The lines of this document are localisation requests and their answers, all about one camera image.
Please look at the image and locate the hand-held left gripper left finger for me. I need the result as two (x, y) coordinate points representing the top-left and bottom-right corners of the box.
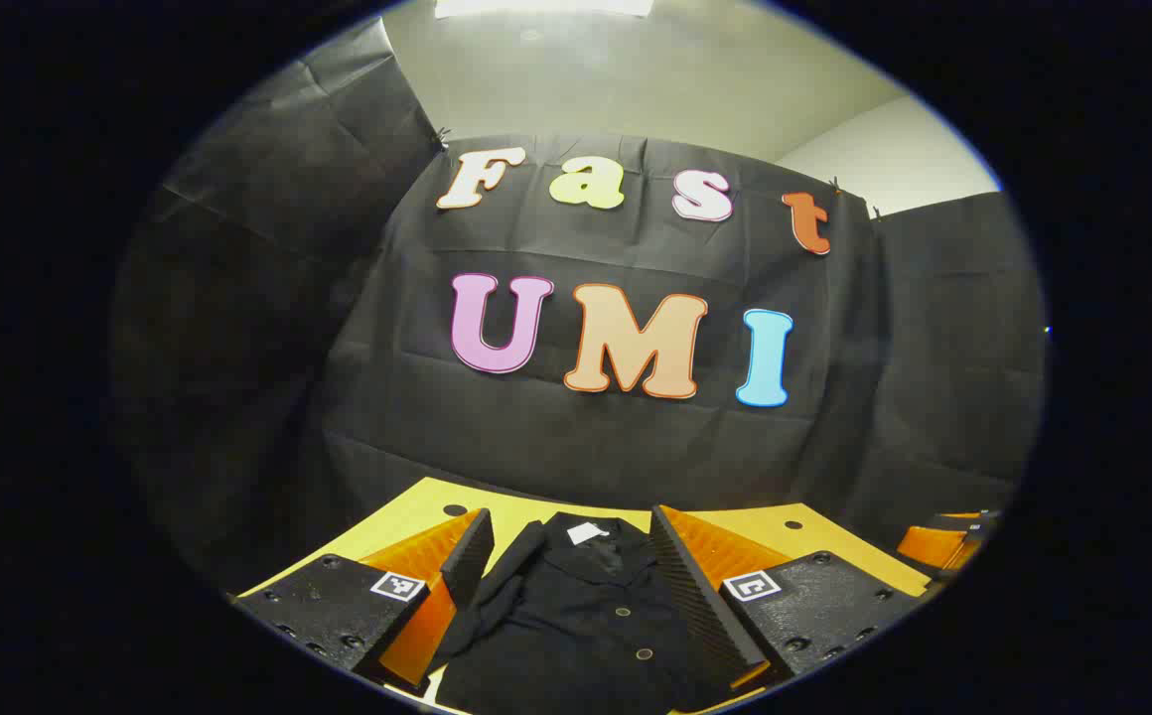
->
(231, 506), (496, 696)

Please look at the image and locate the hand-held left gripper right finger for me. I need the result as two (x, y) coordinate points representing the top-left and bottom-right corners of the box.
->
(648, 503), (932, 693)

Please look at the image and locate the black buttoned shirt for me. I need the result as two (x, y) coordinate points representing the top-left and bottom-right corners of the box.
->
(427, 511), (736, 715)

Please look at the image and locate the black backdrop cloth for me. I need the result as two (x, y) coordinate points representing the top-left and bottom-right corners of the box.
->
(109, 20), (1049, 597)

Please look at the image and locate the ceiling light panel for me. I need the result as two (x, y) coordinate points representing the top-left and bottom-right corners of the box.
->
(434, 0), (656, 19)

